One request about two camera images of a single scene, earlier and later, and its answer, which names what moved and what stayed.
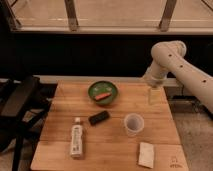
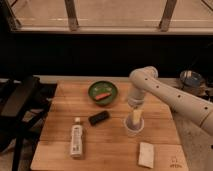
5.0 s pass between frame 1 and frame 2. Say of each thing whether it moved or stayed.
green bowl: stayed
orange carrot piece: stayed
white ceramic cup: stayed
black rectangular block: stayed
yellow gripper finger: moved
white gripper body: moved
